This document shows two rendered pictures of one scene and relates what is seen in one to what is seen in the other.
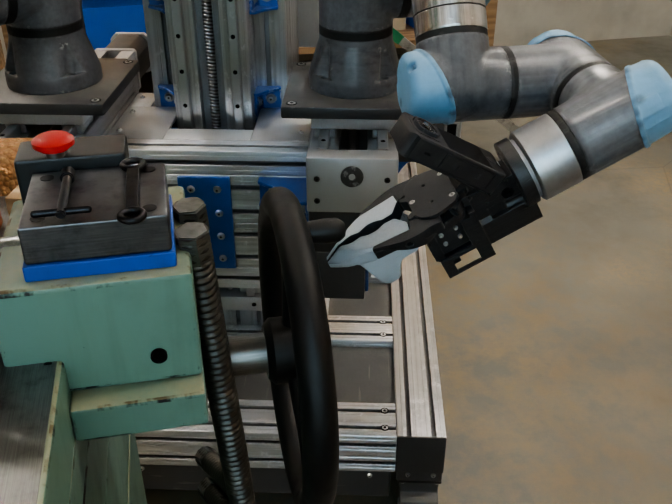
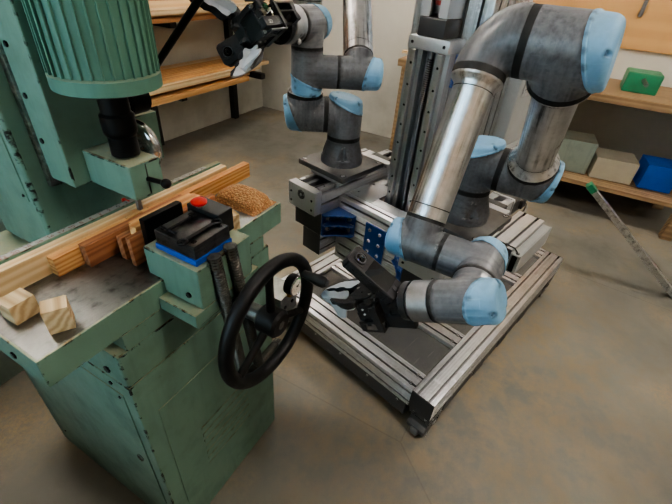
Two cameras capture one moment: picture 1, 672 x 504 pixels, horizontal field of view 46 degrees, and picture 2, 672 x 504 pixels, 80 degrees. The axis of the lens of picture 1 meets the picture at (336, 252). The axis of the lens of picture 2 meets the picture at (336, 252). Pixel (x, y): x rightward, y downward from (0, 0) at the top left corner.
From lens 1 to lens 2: 0.47 m
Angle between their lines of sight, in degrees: 32
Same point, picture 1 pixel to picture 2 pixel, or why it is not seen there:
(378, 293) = not seen: hidden behind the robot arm
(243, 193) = not seen: hidden behind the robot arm
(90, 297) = (168, 263)
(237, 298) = not seen: hidden behind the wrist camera
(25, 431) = (125, 296)
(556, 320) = (583, 393)
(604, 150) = (441, 314)
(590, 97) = (450, 283)
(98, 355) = (172, 283)
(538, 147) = (411, 294)
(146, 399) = (179, 307)
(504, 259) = (582, 342)
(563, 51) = (474, 251)
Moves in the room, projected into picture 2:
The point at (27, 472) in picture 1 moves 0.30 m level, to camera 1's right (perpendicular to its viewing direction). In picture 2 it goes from (109, 309) to (214, 424)
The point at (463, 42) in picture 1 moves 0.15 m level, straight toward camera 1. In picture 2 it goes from (418, 224) to (357, 251)
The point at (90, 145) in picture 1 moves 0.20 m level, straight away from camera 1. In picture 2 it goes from (214, 207) to (269, 169)
